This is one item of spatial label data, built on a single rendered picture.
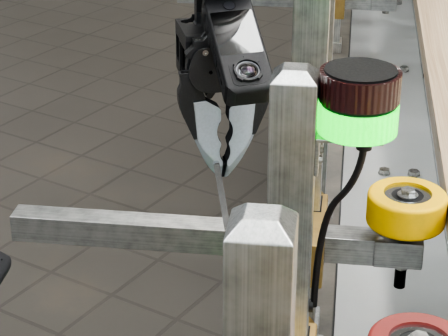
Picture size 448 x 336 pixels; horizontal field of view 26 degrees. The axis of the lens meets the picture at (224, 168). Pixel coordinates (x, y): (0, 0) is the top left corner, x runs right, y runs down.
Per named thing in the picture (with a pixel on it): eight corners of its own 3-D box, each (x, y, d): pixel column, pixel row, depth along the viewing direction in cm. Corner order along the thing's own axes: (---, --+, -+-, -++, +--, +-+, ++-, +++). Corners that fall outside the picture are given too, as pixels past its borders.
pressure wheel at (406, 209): (403, 317, 97) (413, 215, 92) (345, 283, 103) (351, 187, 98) (453, 288, 102) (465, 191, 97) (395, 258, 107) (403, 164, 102)
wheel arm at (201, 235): (11, 249, 105) (7, 214, 103) (21, 233, 108) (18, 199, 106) (421, 278, 99) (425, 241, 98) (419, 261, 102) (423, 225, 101)
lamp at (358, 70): (305, 333, 78) (317, 81, 68) (309, 295, 83) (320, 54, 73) (379, 339, 77) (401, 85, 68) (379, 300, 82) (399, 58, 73)
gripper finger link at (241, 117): (241, 154, 105) (242, 73, 101) (254, 178, 99) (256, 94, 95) (213, 157, 104) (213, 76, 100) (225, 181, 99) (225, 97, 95)
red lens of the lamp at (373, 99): (316, 113, 69) (317, 83, 68) (320, 83, 74) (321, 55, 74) (401, 117, 68) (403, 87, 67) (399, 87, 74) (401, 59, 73)
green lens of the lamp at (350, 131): (315, 144, 70) (316, 116, 69) (318, 113, 76) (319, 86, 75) (399, 149, 70) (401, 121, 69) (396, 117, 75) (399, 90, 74)
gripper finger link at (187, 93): (223, 131, 98) (223, 49, 95) (227, 137, 97) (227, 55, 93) (177, 135, 97) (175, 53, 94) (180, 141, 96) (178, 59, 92)
